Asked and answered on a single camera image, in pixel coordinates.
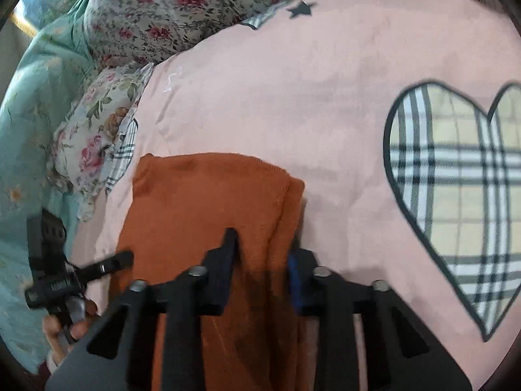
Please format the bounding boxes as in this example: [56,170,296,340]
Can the person's left hand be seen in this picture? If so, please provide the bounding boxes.
[41,297,100,366]

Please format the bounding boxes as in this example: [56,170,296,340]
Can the rust orange knit sweater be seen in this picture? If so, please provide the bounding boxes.
[109,153,306,390]

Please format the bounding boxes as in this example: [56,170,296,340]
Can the teal floral blanket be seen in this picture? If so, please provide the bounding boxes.
[0,0,98,373]

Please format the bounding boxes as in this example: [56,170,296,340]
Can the large-flower patterned pillow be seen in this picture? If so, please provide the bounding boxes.
[48,63,154,222]

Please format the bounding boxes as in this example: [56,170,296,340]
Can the pink bed sheet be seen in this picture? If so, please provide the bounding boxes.
[66,0,521,389]

